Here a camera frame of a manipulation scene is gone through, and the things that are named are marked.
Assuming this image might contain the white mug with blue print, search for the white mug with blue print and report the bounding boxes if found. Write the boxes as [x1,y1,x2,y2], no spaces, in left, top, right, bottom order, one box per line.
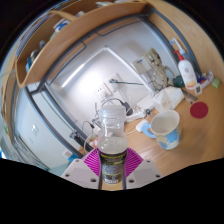
[141,109,184,150]

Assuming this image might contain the clear plastic drink bottle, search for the clear plastic drink bottle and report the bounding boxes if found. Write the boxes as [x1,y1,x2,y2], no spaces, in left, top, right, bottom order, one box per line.
[97,104,129,185]

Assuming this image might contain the white earbud case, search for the white earbud case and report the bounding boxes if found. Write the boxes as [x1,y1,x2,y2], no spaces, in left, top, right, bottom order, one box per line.
[134,119,149,134]

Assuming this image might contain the white pump bottle red top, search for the white pump bottle red top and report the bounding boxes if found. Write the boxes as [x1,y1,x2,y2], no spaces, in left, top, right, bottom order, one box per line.
[173,49,198,91]

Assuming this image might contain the white wall socket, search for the white wall socket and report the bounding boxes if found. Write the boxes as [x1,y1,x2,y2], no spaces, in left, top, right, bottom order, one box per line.
[108,73,123,90]
[96,83,109,99]

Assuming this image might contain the white wall box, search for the white wall box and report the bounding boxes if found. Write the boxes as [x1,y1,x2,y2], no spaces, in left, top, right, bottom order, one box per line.
[132,58,148,75]

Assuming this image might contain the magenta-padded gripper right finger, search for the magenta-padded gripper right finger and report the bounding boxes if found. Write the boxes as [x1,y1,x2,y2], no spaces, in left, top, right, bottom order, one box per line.
[123,147,163,190]

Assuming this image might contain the pink and white packet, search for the pink and white packet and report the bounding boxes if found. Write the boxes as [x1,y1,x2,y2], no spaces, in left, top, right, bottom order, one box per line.
[199,70,215,84]

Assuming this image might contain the brown tree creature figurine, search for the brown tree creature figurine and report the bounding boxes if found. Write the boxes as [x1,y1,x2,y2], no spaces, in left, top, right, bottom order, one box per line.
[144,48,174,91]

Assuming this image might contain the grey metal desk frame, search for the grey metal desk frame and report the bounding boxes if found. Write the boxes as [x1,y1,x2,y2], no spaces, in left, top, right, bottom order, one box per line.
[9,6,201,158]

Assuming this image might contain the small white desk thermometer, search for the small white desk thermometer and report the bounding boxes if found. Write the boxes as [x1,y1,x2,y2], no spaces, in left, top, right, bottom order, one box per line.
[193,83,203,96]

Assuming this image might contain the small green container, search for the small green container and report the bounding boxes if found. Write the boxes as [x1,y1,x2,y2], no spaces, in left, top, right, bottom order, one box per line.
[212,77,221,89]

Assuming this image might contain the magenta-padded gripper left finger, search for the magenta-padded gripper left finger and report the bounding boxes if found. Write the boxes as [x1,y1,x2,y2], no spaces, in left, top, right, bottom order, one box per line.
[60,147,102,190]

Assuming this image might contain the flat round red coaster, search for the flat round red coaster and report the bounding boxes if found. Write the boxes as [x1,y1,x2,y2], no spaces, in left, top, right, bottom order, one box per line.
[189,101,210,120]

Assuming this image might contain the white crumpled bag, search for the white crumpled bag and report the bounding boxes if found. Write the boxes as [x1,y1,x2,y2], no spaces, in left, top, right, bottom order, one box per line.
[151,86,185,113]

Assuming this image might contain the wooden shelf unit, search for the wooden shelf unit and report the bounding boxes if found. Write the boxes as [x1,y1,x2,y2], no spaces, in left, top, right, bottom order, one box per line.
[14,0,158,89]

